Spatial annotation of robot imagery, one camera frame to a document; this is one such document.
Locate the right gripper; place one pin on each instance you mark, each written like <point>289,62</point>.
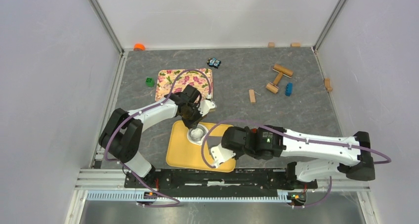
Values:
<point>246,129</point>

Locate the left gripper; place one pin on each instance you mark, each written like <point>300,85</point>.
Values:
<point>193,124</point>

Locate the white dough ball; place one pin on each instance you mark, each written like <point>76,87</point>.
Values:
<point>197,135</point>

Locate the metal scraper with wooden handle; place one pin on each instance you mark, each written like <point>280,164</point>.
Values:
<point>212,109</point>

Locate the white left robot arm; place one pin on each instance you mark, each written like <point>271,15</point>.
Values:
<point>122,134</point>

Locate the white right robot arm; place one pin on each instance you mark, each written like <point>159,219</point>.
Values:
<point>329,155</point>

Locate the floral pattern tray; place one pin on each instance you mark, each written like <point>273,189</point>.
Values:
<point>201,81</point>

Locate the small wooden block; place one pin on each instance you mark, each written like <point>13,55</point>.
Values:
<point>252,96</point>

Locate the green plastic block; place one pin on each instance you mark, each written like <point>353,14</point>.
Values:
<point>150,82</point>

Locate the black patterned small box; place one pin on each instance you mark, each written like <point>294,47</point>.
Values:
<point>213,62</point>

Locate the blue plastic block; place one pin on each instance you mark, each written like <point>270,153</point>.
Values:
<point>289,89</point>

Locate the orange plastic cap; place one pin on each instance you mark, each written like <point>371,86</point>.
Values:
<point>139,47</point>

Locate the wooden piece right edge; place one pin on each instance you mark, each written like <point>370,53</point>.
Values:
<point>327,84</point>

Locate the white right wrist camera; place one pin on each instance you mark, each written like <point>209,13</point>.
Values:
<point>220,155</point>

